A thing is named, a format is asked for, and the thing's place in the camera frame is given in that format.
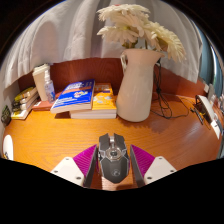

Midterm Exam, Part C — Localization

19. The red-brown flat book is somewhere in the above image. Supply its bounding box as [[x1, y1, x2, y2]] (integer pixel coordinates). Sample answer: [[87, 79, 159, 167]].
[[32, 99, 56, 112]]

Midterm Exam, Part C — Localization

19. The white flat device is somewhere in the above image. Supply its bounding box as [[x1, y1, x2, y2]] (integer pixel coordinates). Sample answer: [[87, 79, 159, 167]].
[[194, 94, 217, 125]]

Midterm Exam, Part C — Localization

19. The white ceramic jug vase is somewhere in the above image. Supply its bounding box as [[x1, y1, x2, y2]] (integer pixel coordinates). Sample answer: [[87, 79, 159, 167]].
[[115, 48, 165, 123]]

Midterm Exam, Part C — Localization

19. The round white printed mouse pad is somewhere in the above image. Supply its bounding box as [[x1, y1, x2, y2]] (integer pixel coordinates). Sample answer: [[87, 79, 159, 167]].
[[2, 134, 15, 161]]

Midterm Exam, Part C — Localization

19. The clear spray bottle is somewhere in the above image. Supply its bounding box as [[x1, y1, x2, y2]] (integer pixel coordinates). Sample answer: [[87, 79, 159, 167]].
[[43, 69, 57, 103]]

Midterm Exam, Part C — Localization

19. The beige lidded tumbler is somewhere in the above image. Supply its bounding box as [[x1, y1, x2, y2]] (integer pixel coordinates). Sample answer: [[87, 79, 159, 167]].
[[32, 63, 52, 102]]

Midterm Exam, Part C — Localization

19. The small white box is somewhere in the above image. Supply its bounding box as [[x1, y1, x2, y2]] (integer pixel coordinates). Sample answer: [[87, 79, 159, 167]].
[[209, 118, 223, 140]]

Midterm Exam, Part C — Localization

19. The black cable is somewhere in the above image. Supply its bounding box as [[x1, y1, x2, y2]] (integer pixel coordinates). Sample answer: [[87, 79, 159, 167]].
[[151, 59, 201, 120]]

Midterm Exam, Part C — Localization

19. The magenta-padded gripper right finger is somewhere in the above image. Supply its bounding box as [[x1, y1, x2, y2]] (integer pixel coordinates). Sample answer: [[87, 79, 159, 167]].
[[129, 144, 178, 188]]

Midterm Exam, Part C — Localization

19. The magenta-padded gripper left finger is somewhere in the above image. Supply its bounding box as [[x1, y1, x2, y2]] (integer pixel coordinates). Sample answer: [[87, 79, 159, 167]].
[[50, 144, 100, 189]]

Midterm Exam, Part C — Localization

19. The dark teal curtain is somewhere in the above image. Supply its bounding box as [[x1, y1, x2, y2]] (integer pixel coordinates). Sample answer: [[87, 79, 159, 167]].
[[195, 26, 219, 88]]

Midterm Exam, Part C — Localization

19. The yellow and white book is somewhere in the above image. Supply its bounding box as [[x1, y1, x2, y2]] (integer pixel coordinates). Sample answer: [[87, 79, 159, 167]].
[[10, 105, 35, 120]]

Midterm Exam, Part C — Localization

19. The grey angular computer mouse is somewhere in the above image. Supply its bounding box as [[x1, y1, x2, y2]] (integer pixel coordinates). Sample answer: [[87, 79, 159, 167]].
[[97, 132, 131, 184]]

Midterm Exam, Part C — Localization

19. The white pleated curtain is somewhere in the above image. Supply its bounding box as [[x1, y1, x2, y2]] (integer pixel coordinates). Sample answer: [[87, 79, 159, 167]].
[[1, 0, 204, 89]]

